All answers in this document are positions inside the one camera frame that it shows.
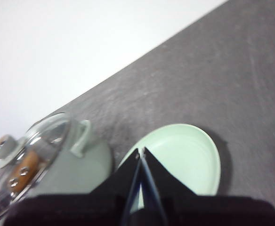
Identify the pale green electric steamer pot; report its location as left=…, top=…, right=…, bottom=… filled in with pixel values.
left=22, top=119, right=115, bottom=199

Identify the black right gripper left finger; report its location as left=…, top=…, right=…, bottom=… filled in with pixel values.
left=89, top=148, right=141, bottom=197

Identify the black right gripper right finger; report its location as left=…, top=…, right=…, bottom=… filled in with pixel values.
left=142, top=147, right=197, bottom=198

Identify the pale green round plate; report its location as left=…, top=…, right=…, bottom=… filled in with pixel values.
left=117, top=124, right=222, bottom=210

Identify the glass lid with green knob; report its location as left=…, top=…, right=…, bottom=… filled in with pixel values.
left=0, top=112, right=73, bottom=222

